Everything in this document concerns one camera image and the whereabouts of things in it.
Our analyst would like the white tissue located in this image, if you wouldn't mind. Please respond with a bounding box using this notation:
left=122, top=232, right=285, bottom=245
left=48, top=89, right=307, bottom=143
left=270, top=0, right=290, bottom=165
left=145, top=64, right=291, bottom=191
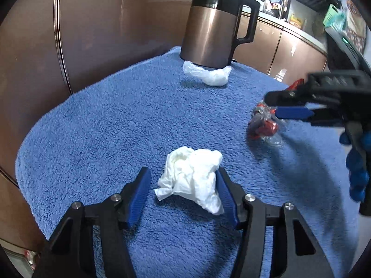
left=154, top=146, right=225, bottom=215

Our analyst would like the red crumpled wrapper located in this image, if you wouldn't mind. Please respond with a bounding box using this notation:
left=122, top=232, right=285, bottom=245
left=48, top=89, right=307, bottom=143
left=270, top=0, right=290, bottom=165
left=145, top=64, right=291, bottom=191
left=286, top=79, right=305, bottom=92

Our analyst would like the person's right hand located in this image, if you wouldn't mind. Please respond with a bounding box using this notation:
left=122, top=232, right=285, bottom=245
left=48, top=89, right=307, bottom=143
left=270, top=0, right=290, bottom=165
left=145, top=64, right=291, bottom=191
left=339, top=132, right=371, bottom=202

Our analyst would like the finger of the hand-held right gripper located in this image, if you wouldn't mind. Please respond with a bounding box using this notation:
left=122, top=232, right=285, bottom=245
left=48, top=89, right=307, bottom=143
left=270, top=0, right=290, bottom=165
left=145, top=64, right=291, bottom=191
left=274, top=106, right=345, bottom=127
left=265, top=88, right=312, bottom=107

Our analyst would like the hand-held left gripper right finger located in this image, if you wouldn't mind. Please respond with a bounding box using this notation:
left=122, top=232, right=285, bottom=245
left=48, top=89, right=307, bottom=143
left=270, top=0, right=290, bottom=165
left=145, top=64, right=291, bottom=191
left=215, top=167, right=334, bottom=278

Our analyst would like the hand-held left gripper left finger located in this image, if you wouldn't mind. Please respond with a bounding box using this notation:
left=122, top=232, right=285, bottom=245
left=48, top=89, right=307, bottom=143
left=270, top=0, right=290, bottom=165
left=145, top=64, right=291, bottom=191
left=32, top=166, right=152, bottom=278

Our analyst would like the yellow box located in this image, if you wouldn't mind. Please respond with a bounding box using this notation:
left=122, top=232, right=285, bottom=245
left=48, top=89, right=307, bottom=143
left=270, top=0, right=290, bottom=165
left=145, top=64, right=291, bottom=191
left=289, top=14, right=307, bottom=30

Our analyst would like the blue fluffy towel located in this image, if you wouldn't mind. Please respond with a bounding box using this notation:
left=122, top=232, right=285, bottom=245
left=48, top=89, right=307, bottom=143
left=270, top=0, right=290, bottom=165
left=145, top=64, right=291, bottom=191
left=14, top=46, right=360, bottom=278

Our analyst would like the white plastic bag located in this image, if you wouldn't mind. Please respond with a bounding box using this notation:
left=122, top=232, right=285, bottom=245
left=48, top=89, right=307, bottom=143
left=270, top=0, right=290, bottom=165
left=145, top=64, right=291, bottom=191
left=182, top=61, right=232, bottom=87

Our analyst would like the green plastic basket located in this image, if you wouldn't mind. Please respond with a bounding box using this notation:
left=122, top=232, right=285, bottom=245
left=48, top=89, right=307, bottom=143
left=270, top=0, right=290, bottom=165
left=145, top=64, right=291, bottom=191
left=323, top=4, right=347, bottom=30

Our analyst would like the clear wrapper with red print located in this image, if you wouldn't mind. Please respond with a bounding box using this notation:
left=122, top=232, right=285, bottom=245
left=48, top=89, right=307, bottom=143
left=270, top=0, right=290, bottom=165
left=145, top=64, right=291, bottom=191
left=247, top=102, right=286, bottom=147

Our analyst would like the brown electric kettle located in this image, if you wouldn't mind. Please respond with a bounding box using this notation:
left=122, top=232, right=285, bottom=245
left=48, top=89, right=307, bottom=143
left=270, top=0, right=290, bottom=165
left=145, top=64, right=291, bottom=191
left=180, top=0, right=260, bottom=68

